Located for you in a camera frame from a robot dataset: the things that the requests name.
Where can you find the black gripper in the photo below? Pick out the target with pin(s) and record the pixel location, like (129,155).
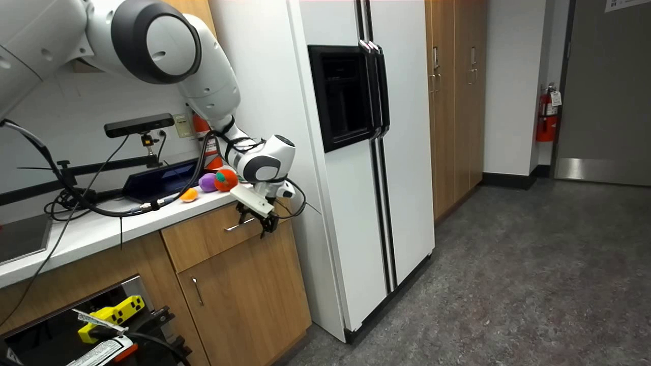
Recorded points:
(269,217)

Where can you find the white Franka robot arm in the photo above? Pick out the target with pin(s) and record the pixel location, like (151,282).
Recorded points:
(211,74)

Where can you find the open wooden base cabinet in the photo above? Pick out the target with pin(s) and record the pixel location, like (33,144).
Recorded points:
(89,271)

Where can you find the orange red toy ball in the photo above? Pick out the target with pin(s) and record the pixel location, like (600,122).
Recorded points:
(226,177)

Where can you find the purple toy ball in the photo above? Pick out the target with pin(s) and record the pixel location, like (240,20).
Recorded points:
(208,182)

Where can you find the yellow orange toy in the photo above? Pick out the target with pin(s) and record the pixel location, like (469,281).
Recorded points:
(190,195)

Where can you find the wooden cabinet door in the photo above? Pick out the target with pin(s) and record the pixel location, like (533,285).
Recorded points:
(251,297)

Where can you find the black electronic box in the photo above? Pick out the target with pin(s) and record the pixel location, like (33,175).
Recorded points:
(164,180)

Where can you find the orange traffic cone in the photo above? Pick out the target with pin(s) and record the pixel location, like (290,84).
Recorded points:
(201,129)

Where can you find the white side-by-side refrigerator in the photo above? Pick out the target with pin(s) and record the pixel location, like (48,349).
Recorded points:
(399,169)

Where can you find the black fridge dispenser panel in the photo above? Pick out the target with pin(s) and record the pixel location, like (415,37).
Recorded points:
(343,94)

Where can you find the yellow black tool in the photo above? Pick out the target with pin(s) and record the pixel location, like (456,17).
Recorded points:
(113,313)

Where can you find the white red tool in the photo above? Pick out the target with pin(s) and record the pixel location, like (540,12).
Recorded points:
(102,351)

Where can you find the tall wooden pantry cabinets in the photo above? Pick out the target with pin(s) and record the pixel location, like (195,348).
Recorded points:
(454,102)

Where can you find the steel sink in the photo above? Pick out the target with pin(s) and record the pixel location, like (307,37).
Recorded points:
(23,237)

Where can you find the black baseboard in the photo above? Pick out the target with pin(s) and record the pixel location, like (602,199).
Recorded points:
(510,180)

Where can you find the red fire extinguisher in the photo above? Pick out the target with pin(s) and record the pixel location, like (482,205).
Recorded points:
(545,122)

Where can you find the grey door with kick plate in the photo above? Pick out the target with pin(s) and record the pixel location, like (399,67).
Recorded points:
(602,87)

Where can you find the white wall outlet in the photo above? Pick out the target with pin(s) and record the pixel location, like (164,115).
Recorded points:
(183,127)

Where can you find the black stereo camera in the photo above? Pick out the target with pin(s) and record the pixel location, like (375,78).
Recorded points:
(139,125)

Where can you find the black camera mounting rod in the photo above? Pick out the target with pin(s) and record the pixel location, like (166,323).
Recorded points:
(102,166)

